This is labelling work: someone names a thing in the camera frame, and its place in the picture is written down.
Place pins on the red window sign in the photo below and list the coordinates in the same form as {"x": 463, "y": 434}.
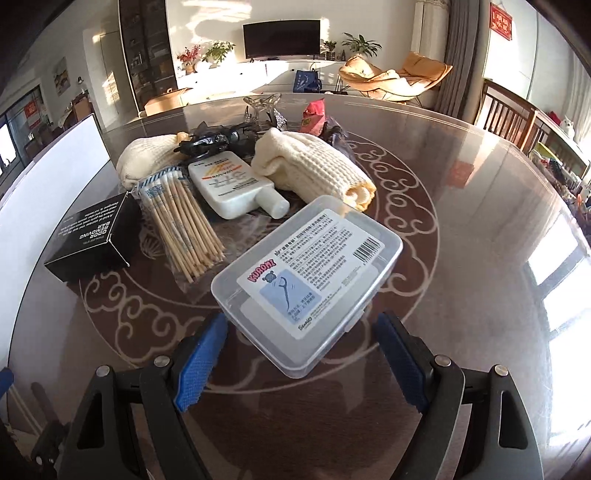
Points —
{"x": 31, "y": 113}

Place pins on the black cardboard box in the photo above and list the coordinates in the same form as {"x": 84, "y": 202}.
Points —
{"x": 87, "y": 244}

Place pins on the white television console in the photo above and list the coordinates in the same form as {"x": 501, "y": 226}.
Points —
{"x": 249, "y": 76}

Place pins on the red foil packet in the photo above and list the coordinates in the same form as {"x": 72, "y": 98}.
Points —
{"x": 314, "y": 117}

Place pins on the white lotion bottle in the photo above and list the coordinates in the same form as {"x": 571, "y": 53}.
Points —
{"x": 226, "y": 184}

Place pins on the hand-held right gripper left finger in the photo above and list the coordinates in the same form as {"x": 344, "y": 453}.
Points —
{"x": 203, "y": 360}

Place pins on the red flower plant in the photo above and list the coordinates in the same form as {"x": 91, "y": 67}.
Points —
{"x": 188, "y": 57}

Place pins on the green potted plant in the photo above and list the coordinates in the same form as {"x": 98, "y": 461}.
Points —
{"x": 218, "y": 51}

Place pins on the clear plastic floss box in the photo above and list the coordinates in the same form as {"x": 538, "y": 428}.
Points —
{"x": 314, "y": 277}

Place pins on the wooden chair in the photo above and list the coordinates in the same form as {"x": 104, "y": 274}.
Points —
{"x": 503, "y": 110}

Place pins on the orange lounge chair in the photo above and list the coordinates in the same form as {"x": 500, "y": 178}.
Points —
{"x": 392, "y": 81}

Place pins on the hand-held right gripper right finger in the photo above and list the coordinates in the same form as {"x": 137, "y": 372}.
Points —
{"x": 401, "y": 364}

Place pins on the cream waffle towel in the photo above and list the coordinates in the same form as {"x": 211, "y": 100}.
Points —
{"x": 143, "y": 157}
{"x": 304, "y": 166}

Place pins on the white standing air conditioner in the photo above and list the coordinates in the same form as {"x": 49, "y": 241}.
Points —
{"x": 427, "y": 27}

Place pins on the black television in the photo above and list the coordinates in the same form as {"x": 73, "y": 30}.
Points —
{"x": 281, "y": 39}

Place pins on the dark plastic packet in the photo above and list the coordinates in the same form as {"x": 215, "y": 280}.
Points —
{"x": 339, "y": 138}

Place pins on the bundle of cotton swabs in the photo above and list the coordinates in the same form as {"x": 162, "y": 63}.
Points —
{"x": 180, "y": 221}

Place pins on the red wall hanging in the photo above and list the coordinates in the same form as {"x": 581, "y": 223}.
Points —
{"x": 501, "y": 21}

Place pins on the dark display cabinet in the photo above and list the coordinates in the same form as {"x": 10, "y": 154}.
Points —
{"x": 150, "y": 55}

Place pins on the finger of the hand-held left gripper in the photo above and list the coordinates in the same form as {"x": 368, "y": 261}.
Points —
{"x": 51, "y": 438}
{"x": 5, "y": 383}

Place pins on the grey curtain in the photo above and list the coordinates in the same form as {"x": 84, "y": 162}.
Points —
{"x": 459, "y": 55}

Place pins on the blue shopping bag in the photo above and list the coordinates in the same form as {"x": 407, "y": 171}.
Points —
{"x": 307, "y": 82}

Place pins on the small potted plant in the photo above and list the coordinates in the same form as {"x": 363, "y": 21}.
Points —
{"x": 329, "y": 48}

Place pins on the cluttered side shelf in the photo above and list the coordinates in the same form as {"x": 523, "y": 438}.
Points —
{"x": 563, "y": 166}

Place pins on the large leafy potted plant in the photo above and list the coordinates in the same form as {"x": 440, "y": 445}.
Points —
{"x": 362, "y": 44}

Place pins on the wall painting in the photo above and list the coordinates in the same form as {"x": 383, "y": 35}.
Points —
{"x": 61, "y": 76}

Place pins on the white cat figurine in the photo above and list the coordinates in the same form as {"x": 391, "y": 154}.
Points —
{"x": 568, "y": 129}

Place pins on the white board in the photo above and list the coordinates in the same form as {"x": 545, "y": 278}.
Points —
{"x": 46, "y": 184}

